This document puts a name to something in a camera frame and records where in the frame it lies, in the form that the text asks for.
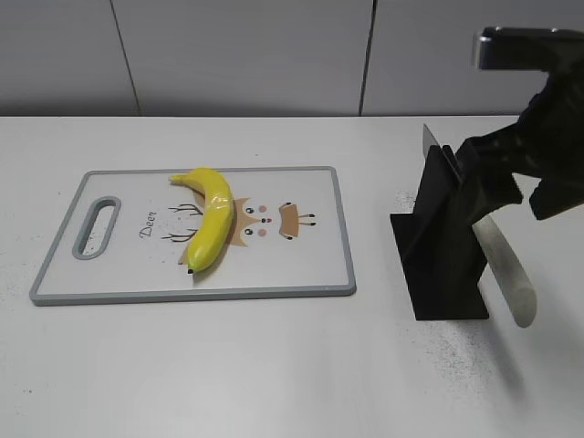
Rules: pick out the black covered right gripper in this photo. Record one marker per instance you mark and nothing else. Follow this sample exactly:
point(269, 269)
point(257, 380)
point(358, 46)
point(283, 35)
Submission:
point(546, 143)

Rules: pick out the black knife stand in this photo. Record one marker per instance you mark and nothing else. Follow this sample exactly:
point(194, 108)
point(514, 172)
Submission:
point(441, 258)

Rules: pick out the white-handled kitchen knife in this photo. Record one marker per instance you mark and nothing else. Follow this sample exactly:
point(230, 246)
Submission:
point(517, 290)

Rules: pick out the white grey-rimmed cutting board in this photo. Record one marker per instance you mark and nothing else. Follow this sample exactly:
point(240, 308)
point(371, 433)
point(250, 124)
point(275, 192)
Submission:
point(123, 236)

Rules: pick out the yellow plastic banana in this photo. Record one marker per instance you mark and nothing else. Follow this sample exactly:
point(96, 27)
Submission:
point(218, 214)

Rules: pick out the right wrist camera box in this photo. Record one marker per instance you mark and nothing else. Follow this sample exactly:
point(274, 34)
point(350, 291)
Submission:
point(519, 48)

